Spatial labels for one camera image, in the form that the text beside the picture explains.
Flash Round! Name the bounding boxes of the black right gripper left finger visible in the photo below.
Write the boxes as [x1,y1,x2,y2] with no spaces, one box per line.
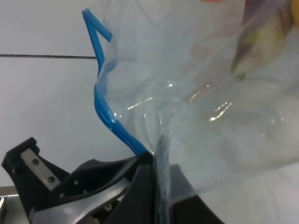
[104,165,155,224]

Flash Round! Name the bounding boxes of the yellow lemon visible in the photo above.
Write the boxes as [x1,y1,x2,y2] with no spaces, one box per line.
[291,0,299,28]

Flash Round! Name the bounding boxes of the clear zip bag blue seal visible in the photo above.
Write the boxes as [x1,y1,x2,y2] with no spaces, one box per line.
[82,0,299,224]

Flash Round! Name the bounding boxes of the orange fruit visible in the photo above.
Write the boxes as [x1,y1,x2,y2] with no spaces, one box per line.
[201,0,224,4]

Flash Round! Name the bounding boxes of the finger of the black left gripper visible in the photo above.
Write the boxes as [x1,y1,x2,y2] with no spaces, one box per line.
[52,151,153,205]

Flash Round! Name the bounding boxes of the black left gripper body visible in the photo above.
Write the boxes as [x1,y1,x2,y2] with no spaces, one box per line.
[2,138,129,224]

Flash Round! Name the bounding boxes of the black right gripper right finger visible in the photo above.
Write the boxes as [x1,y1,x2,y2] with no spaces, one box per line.
[169,164,223,224]

